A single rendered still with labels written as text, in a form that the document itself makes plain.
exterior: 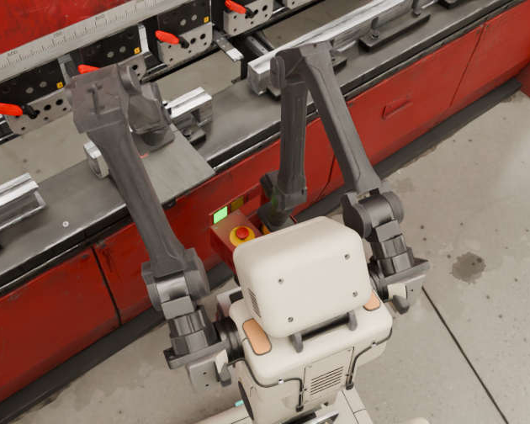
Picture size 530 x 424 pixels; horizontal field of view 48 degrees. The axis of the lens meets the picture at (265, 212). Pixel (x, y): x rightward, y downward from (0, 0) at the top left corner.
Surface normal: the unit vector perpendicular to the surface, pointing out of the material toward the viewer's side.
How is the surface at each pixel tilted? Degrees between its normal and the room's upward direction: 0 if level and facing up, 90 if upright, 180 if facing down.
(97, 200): 0
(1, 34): 90
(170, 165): 0
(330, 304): 48
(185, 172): 0
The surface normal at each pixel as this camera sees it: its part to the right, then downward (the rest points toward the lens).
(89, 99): -0.18, -0.54
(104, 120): 0.14, 0.52
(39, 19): 0.61, 0.68
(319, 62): 0.32, -0.19
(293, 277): 0.33, 0.20
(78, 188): 0.04, -0.55
